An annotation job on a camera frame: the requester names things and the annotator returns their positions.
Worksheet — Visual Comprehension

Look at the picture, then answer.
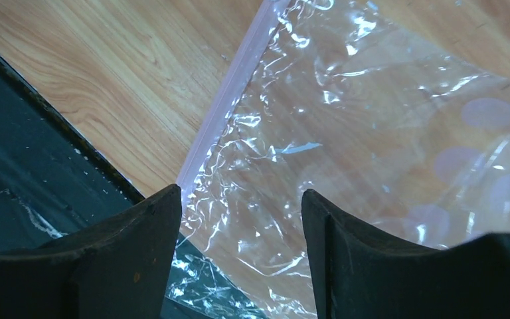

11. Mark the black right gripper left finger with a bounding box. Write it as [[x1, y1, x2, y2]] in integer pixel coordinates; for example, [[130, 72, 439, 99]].
[[0, 184, 182, 318]]

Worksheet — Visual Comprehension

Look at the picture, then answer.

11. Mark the clear zip top bag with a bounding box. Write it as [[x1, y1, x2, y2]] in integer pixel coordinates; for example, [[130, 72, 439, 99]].
[[166, 1, 510, 318]]

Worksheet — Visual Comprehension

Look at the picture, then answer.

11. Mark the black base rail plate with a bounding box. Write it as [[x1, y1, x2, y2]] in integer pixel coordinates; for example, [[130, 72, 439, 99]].
[[0, 33, 220, 319]]

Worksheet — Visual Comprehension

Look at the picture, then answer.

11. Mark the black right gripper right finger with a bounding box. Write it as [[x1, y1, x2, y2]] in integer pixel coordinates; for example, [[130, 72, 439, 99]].
[[301, 189, 510, 318]]

